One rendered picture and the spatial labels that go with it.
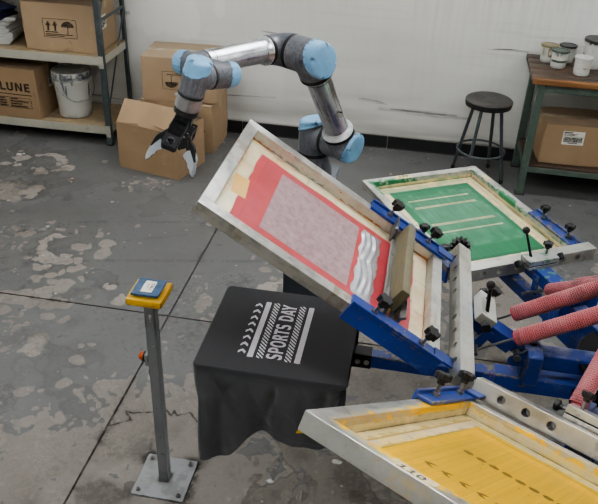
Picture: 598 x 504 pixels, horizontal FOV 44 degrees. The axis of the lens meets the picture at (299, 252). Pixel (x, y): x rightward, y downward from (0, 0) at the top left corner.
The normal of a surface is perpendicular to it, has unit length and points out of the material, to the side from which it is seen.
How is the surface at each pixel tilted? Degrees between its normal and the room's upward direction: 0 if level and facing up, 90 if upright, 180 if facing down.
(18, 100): 90
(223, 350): 0
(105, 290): 0
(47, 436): 0
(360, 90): 90
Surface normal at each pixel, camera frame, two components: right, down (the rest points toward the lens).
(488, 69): -0.18, 0.51
